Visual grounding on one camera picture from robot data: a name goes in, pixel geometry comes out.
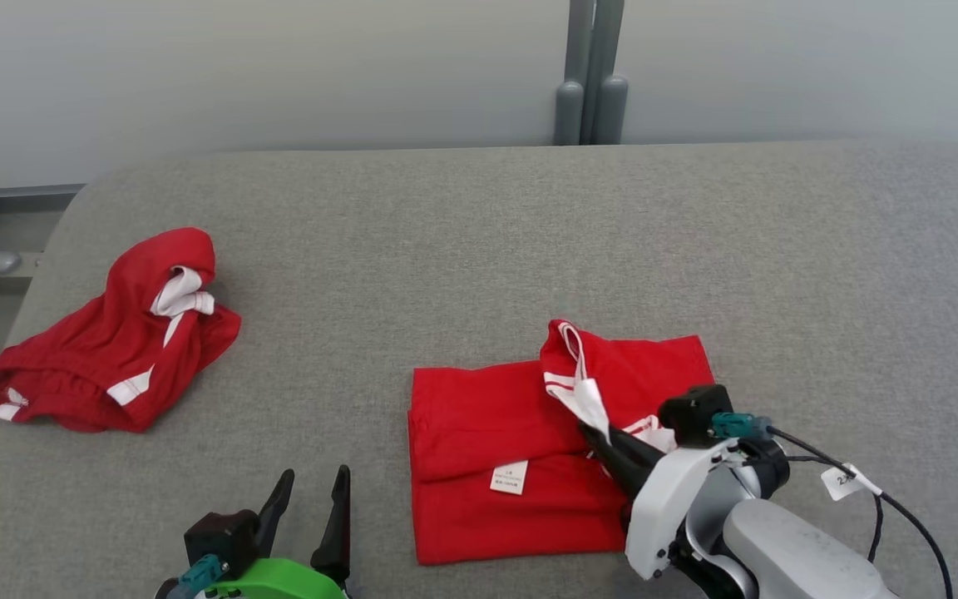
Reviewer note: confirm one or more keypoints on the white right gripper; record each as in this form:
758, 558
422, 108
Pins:
662, 507

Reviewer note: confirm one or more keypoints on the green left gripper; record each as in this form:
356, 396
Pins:
279, 582

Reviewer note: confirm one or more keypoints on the red Bulls 23 jersey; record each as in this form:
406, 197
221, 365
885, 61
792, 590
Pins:
479, 416

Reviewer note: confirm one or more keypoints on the red shorts with white stripes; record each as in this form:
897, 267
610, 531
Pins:
96, 349

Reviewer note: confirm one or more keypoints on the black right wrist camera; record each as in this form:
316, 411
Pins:
695, 412

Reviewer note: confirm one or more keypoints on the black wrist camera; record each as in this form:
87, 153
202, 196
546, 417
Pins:
217, 537
695, 412

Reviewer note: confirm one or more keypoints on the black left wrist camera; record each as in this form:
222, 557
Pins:
217, 537

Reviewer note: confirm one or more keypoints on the grey partition post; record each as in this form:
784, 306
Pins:
612, 108
569, 112

